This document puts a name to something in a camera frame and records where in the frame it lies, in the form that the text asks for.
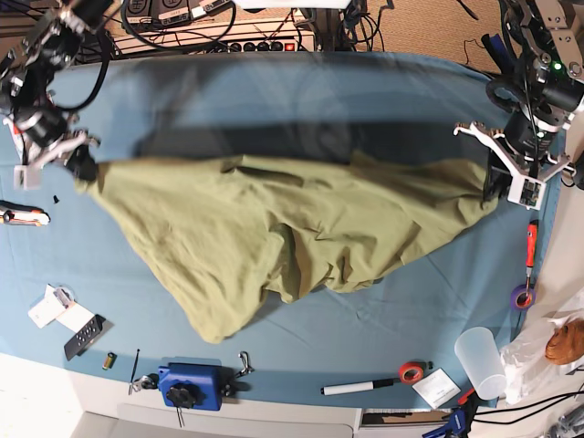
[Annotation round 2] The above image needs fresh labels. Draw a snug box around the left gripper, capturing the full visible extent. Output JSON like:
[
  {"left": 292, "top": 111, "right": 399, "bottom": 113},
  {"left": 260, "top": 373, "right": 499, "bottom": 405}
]
[{"left": 454, "top": 121, "right": 575, "bottom": 183}]

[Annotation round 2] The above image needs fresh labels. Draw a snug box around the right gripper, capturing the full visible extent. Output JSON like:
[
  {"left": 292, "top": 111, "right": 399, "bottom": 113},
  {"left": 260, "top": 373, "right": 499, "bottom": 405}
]
[{"left": 20, "top": 130, "right": 100, "bottom": 170}]

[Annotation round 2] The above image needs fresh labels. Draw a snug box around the olive green t-shirt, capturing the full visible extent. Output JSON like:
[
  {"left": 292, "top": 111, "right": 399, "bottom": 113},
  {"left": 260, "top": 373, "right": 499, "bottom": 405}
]
[{"left": 76, "top": 151, "right": 497, "bottom": 344}]

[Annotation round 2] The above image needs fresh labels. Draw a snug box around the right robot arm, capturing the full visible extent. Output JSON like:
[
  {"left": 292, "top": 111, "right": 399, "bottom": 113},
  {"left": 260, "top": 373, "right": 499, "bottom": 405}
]
[{"left": 26, "top": 52, "right": 506, "bottom": 204}]

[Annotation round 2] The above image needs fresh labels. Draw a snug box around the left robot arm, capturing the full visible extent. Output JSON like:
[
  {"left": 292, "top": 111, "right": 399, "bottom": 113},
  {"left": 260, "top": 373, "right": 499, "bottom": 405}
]
[{"left": 81, "top": 1, "right": 583, "bottom": 163}]

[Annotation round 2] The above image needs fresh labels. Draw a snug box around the orange screwdriver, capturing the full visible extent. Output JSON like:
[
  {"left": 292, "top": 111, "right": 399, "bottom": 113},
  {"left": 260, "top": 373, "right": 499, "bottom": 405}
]
[{"left": 526, "top": 220, "right": 538, "bottom": 290}]

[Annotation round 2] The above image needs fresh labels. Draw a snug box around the orange white utility knife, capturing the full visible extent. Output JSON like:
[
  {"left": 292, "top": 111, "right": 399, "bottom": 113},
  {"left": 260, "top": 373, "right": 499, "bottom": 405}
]
[{"left": 1, "top": 200, "right": 50, "bottom": 226}]

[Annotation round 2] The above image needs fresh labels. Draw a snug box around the purple tape roll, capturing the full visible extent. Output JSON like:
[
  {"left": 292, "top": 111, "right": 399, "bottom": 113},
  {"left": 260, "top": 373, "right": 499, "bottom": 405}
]
[{"left": 510, "top": 285, "right": 537, "bottom": 311}]

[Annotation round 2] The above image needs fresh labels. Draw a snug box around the white card packet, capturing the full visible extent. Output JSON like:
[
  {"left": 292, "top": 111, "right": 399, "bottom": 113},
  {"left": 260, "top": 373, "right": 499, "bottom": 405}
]
[{"left": 27, "top": 285, "right": 95, "bottom": 332}]

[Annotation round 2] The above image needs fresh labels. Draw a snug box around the translucent plastic cup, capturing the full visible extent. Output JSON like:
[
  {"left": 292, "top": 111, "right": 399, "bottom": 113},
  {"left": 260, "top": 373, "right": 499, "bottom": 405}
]
[{"left": 454, "top": 327, "right": 506, "bottom": 401}]

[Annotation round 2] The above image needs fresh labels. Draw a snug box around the brown wooden object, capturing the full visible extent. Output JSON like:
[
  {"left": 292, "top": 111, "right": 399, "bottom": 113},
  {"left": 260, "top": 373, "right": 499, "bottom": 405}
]
[{"left": 545, "top": 319, "right": 583, "bottom": 365}]

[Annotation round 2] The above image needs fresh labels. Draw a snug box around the black power strip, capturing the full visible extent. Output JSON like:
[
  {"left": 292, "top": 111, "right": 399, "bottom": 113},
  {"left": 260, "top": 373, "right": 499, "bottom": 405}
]
[{"left": 199, "top": 34, "right": 316, "bottom": 54}]

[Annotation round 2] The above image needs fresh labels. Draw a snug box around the black remote control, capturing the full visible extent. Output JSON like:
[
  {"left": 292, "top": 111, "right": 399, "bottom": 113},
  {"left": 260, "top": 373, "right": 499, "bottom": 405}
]
[{"left": 64, "top": 315, "right": 107, "bottom": 361}]

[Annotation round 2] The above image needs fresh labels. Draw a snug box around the white plastic bag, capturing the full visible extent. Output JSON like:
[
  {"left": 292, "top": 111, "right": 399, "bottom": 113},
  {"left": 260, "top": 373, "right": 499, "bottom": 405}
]
[{"left": 500, "top": 291, "right": 583, "bottom": 405}]

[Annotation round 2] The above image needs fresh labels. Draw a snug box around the black zip tie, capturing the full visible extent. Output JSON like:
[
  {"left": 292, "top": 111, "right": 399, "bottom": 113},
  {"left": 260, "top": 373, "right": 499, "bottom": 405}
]
[{"left": 128, "top": 349, "right": 141, "bottom": 396}]

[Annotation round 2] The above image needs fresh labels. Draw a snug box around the small yellow battery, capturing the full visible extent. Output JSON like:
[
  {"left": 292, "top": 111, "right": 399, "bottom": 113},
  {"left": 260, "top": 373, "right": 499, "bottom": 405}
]
[{"left": 102, "top": 352, "right": 117, "bottom": 370}]

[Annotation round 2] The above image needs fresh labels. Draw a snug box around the red tape roll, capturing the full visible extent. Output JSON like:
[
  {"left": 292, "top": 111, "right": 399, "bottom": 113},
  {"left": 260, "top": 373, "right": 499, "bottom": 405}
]
[{"left": 399, "top": 361, "right": 426, "bottom": 385}]

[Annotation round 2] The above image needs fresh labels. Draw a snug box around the white paper note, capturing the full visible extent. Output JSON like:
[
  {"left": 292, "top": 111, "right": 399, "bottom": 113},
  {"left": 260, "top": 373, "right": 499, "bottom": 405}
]
[{"left": 412, "top": 369, "right": 461, "bottom": 409}]

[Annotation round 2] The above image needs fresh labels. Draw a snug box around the blue bar clamp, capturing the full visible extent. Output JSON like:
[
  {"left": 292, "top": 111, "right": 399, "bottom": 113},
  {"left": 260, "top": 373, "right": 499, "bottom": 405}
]
[{"left": 422, "top": 389, "right": 479, "bottom": 438}]

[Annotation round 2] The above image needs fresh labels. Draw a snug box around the blue table clamp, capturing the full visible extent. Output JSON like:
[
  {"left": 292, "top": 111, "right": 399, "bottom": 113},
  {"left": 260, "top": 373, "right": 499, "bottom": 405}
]
[{"left": 129, "top": 363, "right": 236, "bottom": 428}]

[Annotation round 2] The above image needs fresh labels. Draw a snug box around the white black marker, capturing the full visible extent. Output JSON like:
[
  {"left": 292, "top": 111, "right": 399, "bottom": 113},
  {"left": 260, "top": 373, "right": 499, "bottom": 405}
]
[{"left": 320, "top": 378, "right": 401, "bottom": 396}]

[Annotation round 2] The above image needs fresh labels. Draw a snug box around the metal carabiner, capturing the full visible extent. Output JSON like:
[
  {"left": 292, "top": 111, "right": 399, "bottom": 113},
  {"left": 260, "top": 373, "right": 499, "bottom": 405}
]
[{"left": 235, "top": 350, "right": 255, "bottom": 379}]

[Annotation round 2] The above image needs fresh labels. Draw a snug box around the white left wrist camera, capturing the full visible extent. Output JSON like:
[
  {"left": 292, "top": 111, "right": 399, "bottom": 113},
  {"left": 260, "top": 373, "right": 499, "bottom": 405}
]
[{"left": 507, "top": 175, "right": 547, "bottom": 211}]

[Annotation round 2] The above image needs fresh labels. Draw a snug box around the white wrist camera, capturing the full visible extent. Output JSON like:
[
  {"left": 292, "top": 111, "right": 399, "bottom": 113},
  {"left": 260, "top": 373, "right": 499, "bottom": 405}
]
[
  {"left": 13, "top": 165, "right": 42, "bottom": 191},
  {"left": 507, "top": 175, "right": 547, "bottom": 211}
]

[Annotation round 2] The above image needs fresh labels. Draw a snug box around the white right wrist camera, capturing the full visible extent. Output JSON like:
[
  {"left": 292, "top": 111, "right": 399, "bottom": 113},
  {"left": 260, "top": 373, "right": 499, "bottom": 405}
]
[{"left": 13, "top": 165, "right": 42, "bottom": 191}]

